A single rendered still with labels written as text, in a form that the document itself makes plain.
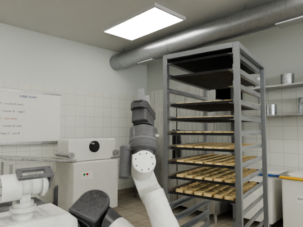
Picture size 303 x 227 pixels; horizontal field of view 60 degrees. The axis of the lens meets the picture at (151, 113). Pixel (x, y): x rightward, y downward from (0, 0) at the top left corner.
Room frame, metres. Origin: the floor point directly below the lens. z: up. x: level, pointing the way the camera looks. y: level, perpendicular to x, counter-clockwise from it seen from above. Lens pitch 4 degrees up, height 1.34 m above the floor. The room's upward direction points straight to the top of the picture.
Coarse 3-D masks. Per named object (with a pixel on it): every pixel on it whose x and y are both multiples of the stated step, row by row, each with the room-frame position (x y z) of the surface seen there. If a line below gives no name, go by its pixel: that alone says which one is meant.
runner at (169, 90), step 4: (168, 88) 1.65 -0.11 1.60; (168, 92) 1.65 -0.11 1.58; (172, 92) 1.65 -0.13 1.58; (176, 92) 1.74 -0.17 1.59; (180, 92) 1.78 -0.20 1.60; (184, 92) 1.83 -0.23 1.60; (188, 96) 1.85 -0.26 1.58; (192, 96) 1.93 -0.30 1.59; (196, 96) 1.98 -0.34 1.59; (200, 96) 2.04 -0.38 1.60; (204, 100) 2.10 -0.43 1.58; (208, 100) 2.11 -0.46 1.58
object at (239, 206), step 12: (240, 84) 1.41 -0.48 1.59; (240, 96) 1.40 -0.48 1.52; (240, 108) 1.40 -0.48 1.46; (240, 120) 1.39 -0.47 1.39; (240, 132) 1.39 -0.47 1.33; (240, 144) 1.39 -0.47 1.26; (240, 156) 1.38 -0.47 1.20; (240, 168) 1.38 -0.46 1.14; (240, 180) 1.39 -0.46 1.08; (240, 192) 1.39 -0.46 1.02; (240, 204) 1.39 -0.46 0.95; (240, 216) 1.39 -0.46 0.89
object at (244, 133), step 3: (243, 132) 1.54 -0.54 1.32; (246, 132) 1.59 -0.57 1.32; (249, 132) 1.64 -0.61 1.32; (252, 132) 1.71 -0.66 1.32; (255, 132) 1.76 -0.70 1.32; (258, 132) 1.83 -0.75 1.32; (261, 132) 1.90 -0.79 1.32; (243, 135) 1.54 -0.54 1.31; (246, 135) 1.59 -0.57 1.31; (249, 135) 1.64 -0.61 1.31
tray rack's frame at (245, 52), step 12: (204, 48) 1.50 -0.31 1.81; (216, 48) 1.45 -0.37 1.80; (228, 48) 1.42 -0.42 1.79; (240, 48) 1.42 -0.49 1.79; (180, 60) 1.78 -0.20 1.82; (252, 60) 1.67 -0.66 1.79; (264, 72) 1.89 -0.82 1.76; (264, 84) 1.88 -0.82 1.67; (204, 96) 2.15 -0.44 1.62; (264, 96) 1.88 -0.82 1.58; (264, 108) 1.88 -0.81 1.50; (264, 120) 1.89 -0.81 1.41; (264, 132) 1.89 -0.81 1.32; (264, 144) 1.89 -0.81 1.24; (264, 156) 1.89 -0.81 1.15; (264, 168) 1.89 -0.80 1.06; (264, 180) 1.89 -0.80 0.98; (264, 192) 1.89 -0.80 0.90; (264, 204) 1.89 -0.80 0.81; (264, 216) 1.90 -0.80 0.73
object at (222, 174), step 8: (200, 168) 1.92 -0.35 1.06; (208, 168) 1.92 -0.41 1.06; (216, 168) 1.93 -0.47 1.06; (224, 168) 1.92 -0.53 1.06; (176, 176) 1.66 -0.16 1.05; (184, 176) 1.69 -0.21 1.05; (192, 176) 1.61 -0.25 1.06; (200, 176) 1.60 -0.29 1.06; (208, 176) 1.60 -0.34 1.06; (216, 176) 1.63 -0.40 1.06; (224, 176) 1.60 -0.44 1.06; (232, 176) 1.65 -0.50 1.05
